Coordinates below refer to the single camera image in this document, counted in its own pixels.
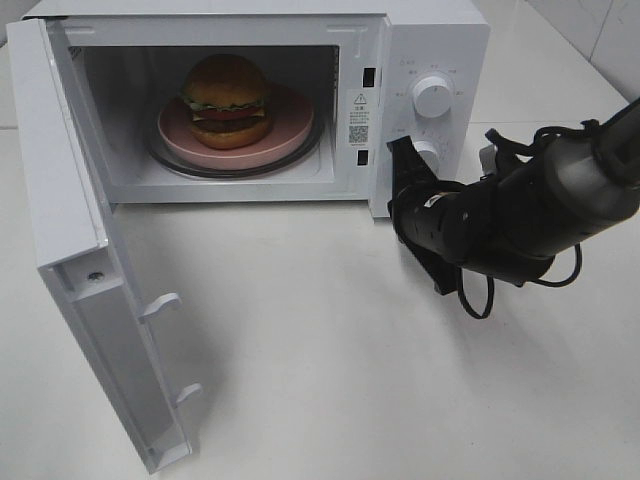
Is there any glass microwave turntable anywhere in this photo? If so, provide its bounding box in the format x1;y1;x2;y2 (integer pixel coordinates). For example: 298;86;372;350
144;120;325;182

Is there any white microwave door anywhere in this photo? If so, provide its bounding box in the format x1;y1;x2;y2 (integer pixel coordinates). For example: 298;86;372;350
7;19;200;473

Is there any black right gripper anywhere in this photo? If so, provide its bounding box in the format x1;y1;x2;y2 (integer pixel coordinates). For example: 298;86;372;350
387;136;465;295

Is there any burger with lettuce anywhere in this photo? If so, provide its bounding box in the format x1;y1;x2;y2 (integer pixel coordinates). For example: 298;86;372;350
180;54;272;150

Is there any white timer knob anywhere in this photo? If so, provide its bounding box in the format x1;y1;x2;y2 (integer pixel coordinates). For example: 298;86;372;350
413;140;440;173

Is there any pink round plate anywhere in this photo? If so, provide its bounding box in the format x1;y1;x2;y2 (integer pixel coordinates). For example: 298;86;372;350
157;85;315;173

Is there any upper white power knob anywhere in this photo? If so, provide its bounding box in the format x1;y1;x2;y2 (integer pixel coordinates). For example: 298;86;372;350
411;72;453;119

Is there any white microwave oven body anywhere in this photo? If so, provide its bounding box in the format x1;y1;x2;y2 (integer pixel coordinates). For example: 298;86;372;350
19;1;490;217

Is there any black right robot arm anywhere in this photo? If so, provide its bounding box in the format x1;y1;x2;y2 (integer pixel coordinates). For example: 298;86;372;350
388;102;639;295

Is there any white warning label sticker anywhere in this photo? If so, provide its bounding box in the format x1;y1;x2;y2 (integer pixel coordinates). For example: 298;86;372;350
346;89;373;147

